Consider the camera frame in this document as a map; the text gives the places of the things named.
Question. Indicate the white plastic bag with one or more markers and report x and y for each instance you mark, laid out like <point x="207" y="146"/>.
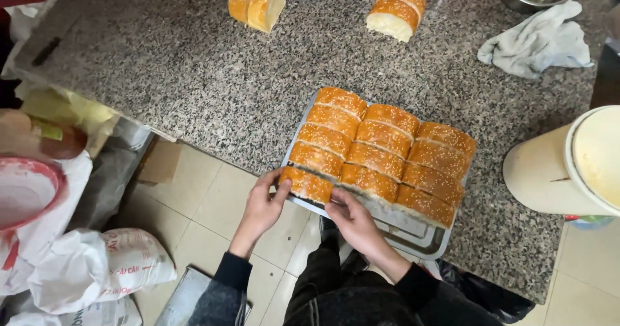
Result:
<point x="48" y="219"/>

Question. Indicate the single sesame bread roll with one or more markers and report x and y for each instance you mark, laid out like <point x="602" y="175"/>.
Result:
<point x="306" y="184"/>

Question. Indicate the grey cloth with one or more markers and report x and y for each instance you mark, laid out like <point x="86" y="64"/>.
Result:
<point x="537" y="42"/>

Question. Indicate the person's right hand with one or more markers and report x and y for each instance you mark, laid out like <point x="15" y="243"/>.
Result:
<point x="361" y="229"/>

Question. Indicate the white printed sack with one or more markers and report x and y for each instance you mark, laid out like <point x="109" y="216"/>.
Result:
<point x="82" y="316"/>
<point x="106" y="268"/>

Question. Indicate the yellow plastic bag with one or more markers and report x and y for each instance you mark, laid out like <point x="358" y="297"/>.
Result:
<point x="68" y="110"/>

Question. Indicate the person's black trousers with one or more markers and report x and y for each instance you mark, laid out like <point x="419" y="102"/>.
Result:
<point x="348" y="297"/>

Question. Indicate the red plastic basin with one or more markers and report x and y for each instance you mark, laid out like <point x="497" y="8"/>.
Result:
<point x="26" y="190"/>

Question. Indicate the brown jar with green label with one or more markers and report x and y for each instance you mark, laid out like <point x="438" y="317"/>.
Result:
<point x="43" y="137"/>

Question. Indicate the metal baking tray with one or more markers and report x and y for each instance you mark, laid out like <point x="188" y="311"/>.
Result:
<point x="411" y="234"/>

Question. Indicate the brown cardboard piece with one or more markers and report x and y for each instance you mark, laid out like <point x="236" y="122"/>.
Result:
<point x="160" y="161"/>

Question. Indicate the cream plastic bucket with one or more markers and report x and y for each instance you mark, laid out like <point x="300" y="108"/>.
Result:
<point x="562" y="166"/>

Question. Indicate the batch of sesame bread rolls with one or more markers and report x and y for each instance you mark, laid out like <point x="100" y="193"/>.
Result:
<point x="387" y="156"/>

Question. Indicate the black knife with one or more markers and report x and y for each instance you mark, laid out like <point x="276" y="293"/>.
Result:
<point x="46" y="51"/>

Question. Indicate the metal box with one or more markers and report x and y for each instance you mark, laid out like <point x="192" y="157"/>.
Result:
<point x="186" y="299"/>

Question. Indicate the black plastic bag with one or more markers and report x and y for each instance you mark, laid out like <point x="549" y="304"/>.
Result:
<point x="484" y="292"/>

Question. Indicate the person's black shoe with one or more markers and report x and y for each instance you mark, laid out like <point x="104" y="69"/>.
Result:
<point x="328" y="228"/>

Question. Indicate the person's left hand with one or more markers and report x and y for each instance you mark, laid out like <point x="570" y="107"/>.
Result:
<point x="259" y="214"/>

